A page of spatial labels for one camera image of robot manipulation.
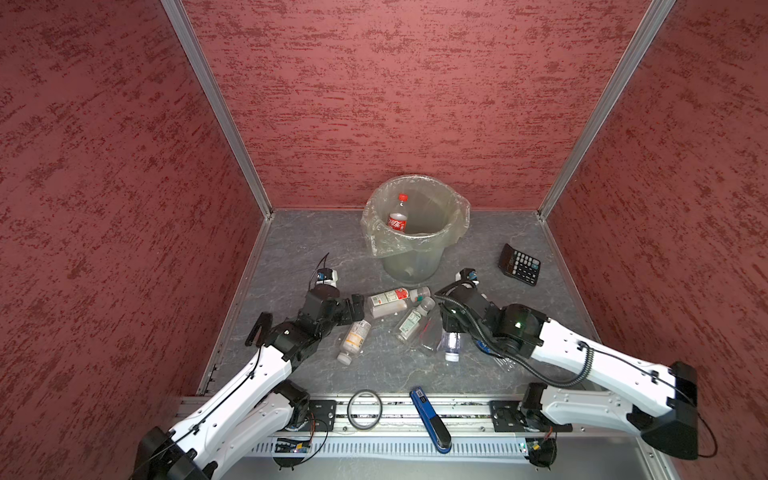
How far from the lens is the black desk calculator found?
1021 mm

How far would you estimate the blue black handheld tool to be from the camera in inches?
27.6

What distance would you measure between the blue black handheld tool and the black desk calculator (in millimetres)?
513
